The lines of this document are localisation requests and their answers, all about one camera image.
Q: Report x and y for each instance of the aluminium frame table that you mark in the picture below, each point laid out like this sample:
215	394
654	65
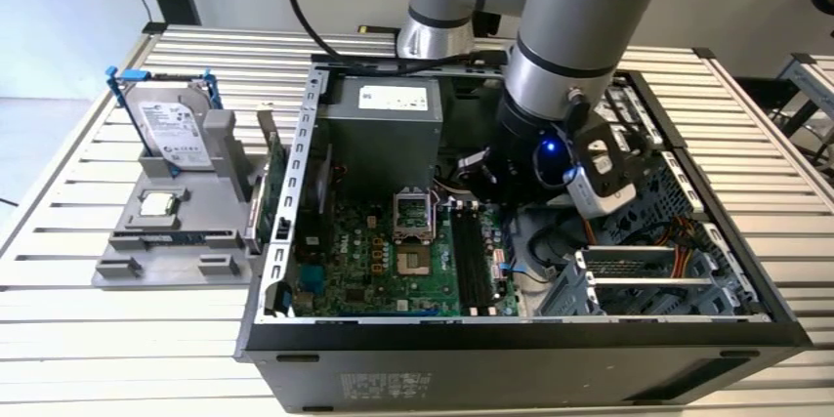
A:
805	70

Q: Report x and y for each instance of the hard disk in blue carrier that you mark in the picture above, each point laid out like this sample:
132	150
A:
172	129

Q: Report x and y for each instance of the black RAM slot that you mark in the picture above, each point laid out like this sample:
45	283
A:
468	258
460	258
476	258

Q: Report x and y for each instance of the grey parts rack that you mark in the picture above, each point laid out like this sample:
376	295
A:
201	221

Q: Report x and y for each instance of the black PC case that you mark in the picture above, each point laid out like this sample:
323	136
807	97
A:
520	368

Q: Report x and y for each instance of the silver CPU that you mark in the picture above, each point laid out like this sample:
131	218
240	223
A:
157	204

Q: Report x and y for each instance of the RAM stick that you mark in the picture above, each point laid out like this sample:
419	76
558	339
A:
176	239

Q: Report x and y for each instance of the blue expansion slot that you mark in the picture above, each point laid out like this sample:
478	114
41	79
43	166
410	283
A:
391	313

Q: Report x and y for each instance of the metal optical drive cage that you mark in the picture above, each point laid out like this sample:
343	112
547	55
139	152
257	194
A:
626	99

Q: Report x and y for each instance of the black case fan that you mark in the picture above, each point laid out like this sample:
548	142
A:
321	182

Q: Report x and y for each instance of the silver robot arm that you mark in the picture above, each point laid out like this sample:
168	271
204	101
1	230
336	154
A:
572	46

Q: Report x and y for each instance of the grey power supply unit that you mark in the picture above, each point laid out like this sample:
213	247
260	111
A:
384	143

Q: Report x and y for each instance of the CPU socket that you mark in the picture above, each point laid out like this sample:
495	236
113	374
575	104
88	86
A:
414	264

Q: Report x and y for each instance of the perforated metal disk bay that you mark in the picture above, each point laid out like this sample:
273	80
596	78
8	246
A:
664	182

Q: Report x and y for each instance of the green Dell motherboard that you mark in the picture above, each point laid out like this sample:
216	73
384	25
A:
355	241

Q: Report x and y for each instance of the green graphics card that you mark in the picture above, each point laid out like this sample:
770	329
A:
273	178

